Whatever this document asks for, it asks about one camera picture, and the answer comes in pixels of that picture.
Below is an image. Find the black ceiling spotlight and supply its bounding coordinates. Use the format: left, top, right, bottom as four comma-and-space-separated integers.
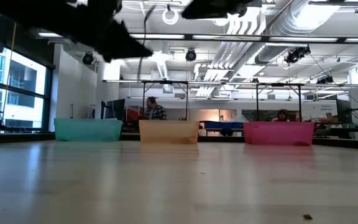
316, 74, 334, 85

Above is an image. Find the large dark-framed window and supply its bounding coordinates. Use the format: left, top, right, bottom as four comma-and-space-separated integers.
0, 46, 54, 131

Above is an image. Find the black round ceiling camera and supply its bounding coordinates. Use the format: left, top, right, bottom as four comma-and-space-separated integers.
82, 51, 94, 65
185, 48, 197, 62

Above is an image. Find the black hanging cable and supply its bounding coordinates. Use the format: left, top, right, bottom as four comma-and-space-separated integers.
136, 4, 157, 82

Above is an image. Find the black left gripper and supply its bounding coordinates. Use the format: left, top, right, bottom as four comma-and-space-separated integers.
73, 0, 154, 63

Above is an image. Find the black overhead light bar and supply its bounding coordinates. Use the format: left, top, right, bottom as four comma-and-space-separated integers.
35, 30, 358, 44

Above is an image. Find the blue storage box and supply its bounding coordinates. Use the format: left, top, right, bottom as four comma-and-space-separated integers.
200, 121, 244, 129

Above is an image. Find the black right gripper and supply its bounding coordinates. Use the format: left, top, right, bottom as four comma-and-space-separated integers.
181, 0, 256, 20

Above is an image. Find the black computer monitor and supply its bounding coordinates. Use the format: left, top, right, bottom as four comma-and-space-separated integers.
104, 98, 126, 121

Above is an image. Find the person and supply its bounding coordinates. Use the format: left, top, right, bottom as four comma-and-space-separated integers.
273, 108, 291, 123
144, 96, 168, 121

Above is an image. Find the white hanging ring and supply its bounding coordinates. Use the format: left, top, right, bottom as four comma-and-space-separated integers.
162, 6, 180, 26

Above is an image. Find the pink plastic bin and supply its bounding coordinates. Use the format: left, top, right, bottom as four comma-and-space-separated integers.
243, 121, 315, 146

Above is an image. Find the black ceiling camera cluster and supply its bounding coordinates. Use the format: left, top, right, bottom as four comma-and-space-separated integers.
283, 45, 311, 65

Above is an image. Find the black background rig frame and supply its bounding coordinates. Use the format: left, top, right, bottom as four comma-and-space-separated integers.
140, 79, 190, 121
255, 82, 305, 123

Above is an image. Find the teal plastic bin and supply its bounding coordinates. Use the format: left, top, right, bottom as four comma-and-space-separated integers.
53, 118, 123, 142

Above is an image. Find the black flat screen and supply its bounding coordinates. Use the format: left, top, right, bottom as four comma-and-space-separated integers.
336, 98, 353, 124

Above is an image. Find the orange plastic bin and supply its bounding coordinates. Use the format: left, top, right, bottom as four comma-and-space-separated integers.
139, 120, 200, 144

